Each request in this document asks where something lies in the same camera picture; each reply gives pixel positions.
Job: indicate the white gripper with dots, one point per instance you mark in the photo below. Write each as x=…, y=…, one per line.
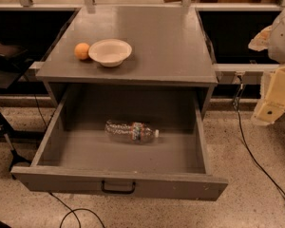
x=282, y=42

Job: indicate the grey open top drawer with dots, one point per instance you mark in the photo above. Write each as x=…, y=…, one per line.
x=76, y=155

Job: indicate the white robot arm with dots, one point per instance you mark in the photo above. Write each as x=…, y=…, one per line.
x=272, y=38

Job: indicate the grey cabinet with counter top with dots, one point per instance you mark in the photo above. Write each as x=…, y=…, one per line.
x=168, y=49

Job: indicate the white bowl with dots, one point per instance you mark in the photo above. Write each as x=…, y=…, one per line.
x=110, y=52

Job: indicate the black drawer handle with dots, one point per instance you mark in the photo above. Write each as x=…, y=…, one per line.
x=118, y=188

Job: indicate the dark box on left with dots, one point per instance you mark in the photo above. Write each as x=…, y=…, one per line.
x=14, y=58

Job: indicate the clear plastic water bottle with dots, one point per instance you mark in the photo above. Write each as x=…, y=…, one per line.
x=130, y=132

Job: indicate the black tripod stand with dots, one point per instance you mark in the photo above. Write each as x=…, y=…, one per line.
x=16, y=158

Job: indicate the orange fruit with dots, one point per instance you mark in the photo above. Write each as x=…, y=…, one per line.
x=81, y=51

